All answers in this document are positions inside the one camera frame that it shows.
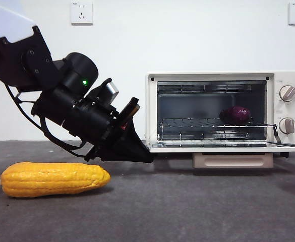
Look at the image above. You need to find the glass oven door with handle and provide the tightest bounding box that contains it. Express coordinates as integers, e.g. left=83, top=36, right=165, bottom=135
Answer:
left=147, top=141, right=295, bottom=169

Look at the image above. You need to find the round beige oven knob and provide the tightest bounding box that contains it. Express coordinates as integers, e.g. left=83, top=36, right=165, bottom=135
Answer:
left=278, top=117, right=295, bottom=134
left=279, top=85, right=295, bottom=102

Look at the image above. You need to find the purple eggplant with green stem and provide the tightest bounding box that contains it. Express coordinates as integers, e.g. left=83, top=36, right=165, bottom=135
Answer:
left=219, top=105, right=251, bottom=126

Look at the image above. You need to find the metal wire oven rack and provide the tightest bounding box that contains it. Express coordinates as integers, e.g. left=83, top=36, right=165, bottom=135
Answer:
left=159, top=117, right=276, bottom=131

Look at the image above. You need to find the yellow corn cob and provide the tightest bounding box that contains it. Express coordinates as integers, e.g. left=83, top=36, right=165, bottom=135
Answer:
left=0, top=162, right=111, bottom=198

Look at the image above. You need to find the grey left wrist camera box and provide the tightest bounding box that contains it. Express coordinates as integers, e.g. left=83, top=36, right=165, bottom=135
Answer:
left=103, top=79, right=120, bottom=98

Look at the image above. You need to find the cream Toshiba toaster oven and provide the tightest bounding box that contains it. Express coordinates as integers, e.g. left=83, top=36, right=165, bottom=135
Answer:
left=146, top=71, right=295, bottom=159

